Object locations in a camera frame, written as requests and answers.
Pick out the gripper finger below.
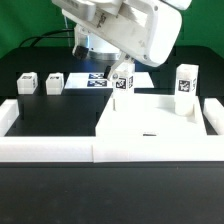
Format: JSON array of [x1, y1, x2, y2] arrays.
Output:
[[104, 53, 135, 82]]

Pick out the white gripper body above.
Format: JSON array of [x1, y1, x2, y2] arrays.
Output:
[[51, 0, 182, 67]]

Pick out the white square table top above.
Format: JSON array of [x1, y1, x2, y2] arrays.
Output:
[[95, 94, 206, 138]]

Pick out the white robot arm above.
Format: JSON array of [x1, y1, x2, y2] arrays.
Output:
[[51, 0, 192, 67]]

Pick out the white U-shaped obstacle fence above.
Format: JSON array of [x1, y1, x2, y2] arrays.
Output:
[[0, 99, 224, 163]]

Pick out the white marker base plate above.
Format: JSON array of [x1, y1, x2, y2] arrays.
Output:
[[65, 72, 154, 89]]

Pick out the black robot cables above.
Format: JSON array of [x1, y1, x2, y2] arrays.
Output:
[[18, 28, 76, 48]]

